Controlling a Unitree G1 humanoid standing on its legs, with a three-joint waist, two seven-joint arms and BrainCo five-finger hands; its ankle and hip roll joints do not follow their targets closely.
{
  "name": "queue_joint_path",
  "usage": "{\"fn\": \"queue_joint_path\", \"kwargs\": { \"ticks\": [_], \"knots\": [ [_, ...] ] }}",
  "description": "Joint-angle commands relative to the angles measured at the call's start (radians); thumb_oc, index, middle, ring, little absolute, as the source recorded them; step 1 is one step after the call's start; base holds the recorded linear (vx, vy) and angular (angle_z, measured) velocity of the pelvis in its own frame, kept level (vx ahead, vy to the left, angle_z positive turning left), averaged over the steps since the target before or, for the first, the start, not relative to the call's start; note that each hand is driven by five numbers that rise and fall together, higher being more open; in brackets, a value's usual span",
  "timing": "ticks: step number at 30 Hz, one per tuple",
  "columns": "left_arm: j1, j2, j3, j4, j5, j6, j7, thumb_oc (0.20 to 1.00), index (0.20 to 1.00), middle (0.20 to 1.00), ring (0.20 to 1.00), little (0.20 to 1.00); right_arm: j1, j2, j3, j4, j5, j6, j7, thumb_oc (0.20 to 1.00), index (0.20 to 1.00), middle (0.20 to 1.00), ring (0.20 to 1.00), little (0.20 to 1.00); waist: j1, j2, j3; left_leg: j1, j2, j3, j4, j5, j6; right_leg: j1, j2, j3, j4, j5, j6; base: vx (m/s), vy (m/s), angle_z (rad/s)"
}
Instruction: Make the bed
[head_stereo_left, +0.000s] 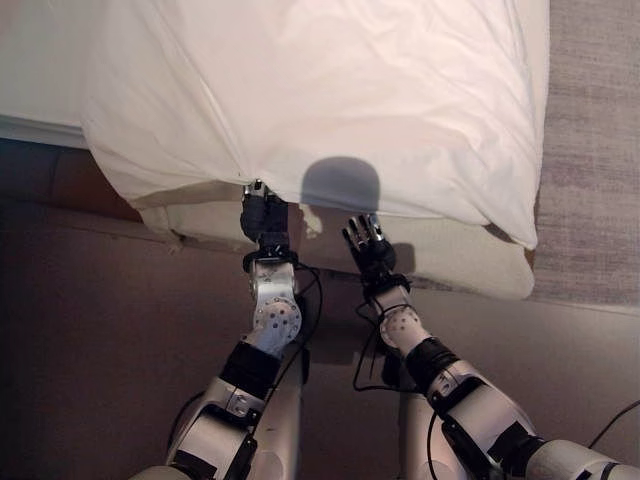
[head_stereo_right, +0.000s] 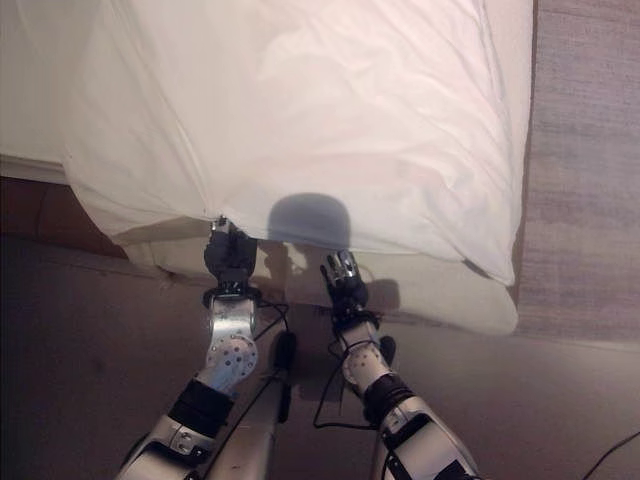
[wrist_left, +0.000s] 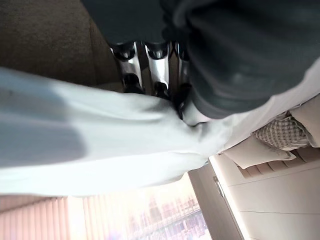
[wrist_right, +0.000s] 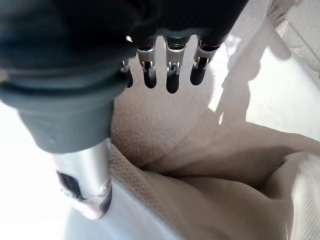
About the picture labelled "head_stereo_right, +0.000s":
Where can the beige woven rug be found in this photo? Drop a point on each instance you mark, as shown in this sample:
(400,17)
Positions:
(585,165)

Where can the white duvet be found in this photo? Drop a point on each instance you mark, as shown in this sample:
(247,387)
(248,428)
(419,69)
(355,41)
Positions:
(310,115)

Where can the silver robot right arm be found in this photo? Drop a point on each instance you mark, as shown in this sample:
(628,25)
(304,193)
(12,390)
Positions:
(385,395)

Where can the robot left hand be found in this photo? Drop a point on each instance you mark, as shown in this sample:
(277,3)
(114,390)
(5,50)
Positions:
(227,255)

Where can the reddish brown bed frame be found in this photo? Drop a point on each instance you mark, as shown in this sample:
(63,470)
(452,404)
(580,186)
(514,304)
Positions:
(45,210)

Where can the cream bed mattress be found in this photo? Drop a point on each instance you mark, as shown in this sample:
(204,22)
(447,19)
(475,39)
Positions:
(440,295)

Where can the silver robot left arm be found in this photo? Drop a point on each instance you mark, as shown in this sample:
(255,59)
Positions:
(227,350)

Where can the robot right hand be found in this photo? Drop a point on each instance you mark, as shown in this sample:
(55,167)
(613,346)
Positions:
(347,290)

